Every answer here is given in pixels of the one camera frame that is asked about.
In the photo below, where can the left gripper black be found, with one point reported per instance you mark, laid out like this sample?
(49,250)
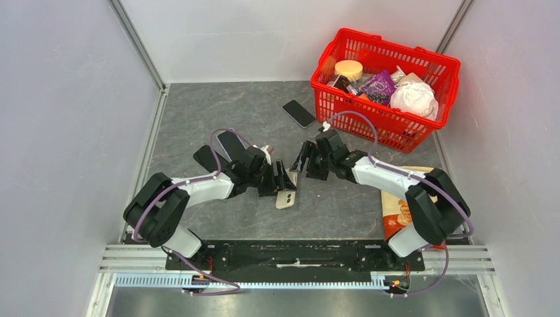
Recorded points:
(281,181)

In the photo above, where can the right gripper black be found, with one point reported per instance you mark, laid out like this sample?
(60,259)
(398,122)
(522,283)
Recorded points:
(307,151)

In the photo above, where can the beige phone case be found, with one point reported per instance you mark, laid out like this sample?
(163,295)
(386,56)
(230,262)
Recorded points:
(286,198)

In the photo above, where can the dark blue smartphone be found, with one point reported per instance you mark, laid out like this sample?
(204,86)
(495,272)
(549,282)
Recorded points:
(232,144)

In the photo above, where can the black phone case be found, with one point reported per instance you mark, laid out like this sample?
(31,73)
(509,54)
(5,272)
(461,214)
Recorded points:
(204,157)

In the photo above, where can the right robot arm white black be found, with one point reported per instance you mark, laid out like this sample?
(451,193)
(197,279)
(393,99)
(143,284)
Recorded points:
(436,207)

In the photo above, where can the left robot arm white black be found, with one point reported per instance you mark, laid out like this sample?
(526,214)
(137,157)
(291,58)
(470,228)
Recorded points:
(156,210)

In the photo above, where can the black smartphone near basket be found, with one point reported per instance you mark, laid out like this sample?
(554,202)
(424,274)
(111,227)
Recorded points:
(299,114)

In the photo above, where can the red plastic shopping basket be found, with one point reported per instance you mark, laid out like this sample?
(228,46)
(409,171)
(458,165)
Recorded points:
(338,99)

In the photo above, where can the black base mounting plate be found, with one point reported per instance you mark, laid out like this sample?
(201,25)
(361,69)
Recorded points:
(288,260)

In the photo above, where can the yellow lid jar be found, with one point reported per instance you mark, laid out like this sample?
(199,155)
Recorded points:
(351,69)

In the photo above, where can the purple snack packet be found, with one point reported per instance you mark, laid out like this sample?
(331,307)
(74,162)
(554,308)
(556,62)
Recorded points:
(379,88)

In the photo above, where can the cassava chips bag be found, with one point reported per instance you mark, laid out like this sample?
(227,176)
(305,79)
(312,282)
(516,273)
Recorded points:
(395,214)

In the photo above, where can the white plastic bag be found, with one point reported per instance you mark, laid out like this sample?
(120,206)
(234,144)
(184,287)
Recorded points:
(415,98)

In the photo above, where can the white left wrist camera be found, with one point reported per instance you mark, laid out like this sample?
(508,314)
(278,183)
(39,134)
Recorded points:
(267,150)

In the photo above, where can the aluminium frame rail front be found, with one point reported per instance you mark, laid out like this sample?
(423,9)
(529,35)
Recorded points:
(142,266)

